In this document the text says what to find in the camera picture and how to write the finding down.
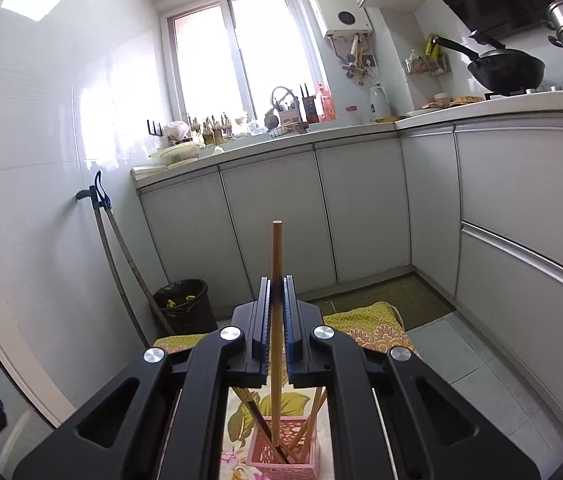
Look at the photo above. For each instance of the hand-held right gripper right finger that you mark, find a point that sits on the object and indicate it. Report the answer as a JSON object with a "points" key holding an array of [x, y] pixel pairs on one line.
{"points": [[290, 325]]}

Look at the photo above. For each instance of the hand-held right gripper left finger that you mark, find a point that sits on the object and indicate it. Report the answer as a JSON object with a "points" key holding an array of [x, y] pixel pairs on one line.
{"points": [[264, 325]]}

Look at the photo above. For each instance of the single light wooden chopstick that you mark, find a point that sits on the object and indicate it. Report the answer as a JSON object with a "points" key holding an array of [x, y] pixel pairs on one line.
{"points": [[277, 255]]}

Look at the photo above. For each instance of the brown wooden chopstick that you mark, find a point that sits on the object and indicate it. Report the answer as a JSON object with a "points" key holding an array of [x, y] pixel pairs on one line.
{"points": [[317, 415], [306, 422]]}

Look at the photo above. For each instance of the black chopstick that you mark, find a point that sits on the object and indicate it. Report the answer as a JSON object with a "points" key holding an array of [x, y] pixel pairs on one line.
{"points": [[256, 420]]}

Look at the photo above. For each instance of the pink perforated utensil holder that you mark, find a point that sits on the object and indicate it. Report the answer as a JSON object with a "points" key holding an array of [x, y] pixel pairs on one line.
{"points": [[266, 466]]}

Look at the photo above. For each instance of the floral printed tablecloth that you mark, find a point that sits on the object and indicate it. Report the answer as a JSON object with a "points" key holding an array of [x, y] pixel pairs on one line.
{"points": [[361, 320]]}

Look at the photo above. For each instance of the black trash bin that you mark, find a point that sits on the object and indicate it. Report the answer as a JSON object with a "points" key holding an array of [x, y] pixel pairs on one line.
{"points": [[186, 310]]}

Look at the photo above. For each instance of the green floor mat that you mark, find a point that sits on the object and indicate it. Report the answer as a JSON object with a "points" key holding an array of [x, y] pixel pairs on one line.
{"points": [[411, 300]]}

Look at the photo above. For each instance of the white kitchen countertop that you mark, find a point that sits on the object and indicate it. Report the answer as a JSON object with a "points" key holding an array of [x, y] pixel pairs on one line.
{"points": [[311, 135]]}

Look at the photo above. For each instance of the white lidded food container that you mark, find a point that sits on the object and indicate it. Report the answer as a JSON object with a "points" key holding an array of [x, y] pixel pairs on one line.
{"points": [[176, 154]]}

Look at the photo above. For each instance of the row of small brown bottles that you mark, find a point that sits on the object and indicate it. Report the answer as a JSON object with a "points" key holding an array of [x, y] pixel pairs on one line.
{"points": [[209, 131]]}

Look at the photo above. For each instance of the white plastic bag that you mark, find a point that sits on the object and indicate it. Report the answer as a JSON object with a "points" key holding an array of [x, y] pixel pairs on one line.
{"points": [[178, 131]]}

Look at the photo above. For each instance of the small red lidded jar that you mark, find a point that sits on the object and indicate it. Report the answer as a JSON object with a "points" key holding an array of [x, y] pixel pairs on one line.
{"points": [[353, 116]]}

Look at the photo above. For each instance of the black knife block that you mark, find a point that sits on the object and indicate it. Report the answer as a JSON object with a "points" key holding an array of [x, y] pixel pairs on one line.
{"points": [[310, 107]]}

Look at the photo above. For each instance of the red plastic bottle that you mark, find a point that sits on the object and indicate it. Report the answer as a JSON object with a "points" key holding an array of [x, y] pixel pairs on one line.
{"points": [[326, 105]]}

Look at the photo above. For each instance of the white thermos kettle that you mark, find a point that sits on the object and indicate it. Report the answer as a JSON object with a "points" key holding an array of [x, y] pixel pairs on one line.
{"points": [[379, 102]]}

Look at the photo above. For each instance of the grey lower kitchen cabinets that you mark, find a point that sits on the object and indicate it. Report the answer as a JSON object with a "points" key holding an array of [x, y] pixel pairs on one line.
{"points": [[511, 200]]}

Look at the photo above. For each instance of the kitchen window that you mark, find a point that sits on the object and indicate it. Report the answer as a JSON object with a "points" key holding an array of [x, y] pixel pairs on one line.
{"points": [[241, 55]]}

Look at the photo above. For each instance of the water heater pipes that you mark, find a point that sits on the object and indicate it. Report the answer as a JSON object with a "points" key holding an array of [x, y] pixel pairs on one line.
{"points": [[356, 57]]}

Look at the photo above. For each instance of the plates of food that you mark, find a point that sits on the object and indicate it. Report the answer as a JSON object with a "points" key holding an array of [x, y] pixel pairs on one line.
{"points": [[454, 101]]}

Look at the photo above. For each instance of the white gas water heater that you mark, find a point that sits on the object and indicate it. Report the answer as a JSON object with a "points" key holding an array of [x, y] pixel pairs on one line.
{"points": [[341, 5]]}

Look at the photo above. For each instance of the gas stove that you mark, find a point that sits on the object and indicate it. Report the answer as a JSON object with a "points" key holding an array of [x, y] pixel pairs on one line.
{"points": [[521, 91]]}

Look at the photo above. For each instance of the black wok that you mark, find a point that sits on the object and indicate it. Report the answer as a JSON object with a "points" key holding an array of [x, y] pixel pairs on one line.
{"points": [[506, 70]]}

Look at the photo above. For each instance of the square ceiling light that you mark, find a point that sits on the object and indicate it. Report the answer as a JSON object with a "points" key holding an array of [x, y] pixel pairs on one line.
{"points": [[29, 0]]}

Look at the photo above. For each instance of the blue wall clip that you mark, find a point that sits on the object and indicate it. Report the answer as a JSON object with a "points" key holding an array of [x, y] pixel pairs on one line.
{"points": [[102, 192]]}

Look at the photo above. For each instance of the wall spice rack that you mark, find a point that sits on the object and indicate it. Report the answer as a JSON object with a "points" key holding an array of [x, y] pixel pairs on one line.
{"points": [[426, 64]]}

